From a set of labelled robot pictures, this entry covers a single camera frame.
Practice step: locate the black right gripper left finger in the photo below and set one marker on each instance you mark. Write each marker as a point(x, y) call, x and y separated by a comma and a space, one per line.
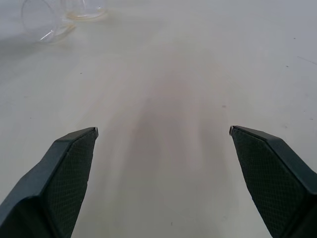
point(44, 188)

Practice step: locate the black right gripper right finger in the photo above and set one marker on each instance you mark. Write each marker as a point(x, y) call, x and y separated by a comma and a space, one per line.
point(277, 188)

